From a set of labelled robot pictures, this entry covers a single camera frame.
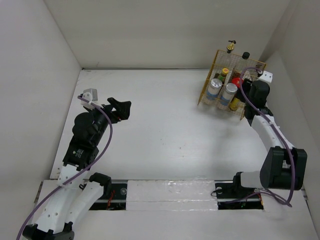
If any red lid dark sauce jar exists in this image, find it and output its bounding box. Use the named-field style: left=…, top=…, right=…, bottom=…
left=231, top=77, right=244, bottom=88

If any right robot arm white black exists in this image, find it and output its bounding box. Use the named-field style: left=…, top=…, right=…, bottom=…
left=231, top=80, right=308, bottom=206

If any green label sauce bottle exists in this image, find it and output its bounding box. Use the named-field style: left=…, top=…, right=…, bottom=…
left=217, top=67, right=229, bottom=84

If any yellow wire basket rack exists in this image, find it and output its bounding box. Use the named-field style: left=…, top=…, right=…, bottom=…
left=198, top=50, right=267, bottom=120

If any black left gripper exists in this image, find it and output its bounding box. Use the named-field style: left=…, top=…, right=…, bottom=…
left=86, top=97, right=131, bottom=145

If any blue label shaker jar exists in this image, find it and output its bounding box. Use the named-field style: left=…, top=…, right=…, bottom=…
left=205, top=78, right=223, bottom=105
left=218, top=83, right=238, bottom=109

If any small yellow label bottle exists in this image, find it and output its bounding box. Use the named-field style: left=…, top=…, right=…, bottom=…
left=229, top=97, right=240, bottom=111

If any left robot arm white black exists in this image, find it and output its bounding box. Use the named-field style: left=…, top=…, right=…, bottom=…
left=16, top=92, right=132, bottom=240

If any red label vinegar bottle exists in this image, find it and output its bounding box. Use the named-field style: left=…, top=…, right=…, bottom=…
left=233, top=51, right=250, bottom=78

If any metal base rail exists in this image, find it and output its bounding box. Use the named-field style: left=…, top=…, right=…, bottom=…
left=90, top=180, right=264, bottom=212

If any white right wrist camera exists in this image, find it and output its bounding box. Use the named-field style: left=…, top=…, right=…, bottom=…
left=258, top=70, right=273, bottom=85

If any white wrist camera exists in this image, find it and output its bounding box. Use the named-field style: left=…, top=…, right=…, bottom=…
left=81, top=88, right=98, bottom=109
left=258, top=70, right=273, bottom=85

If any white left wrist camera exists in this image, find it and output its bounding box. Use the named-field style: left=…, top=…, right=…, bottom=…
left=81, top=88, right=98, bottom=109

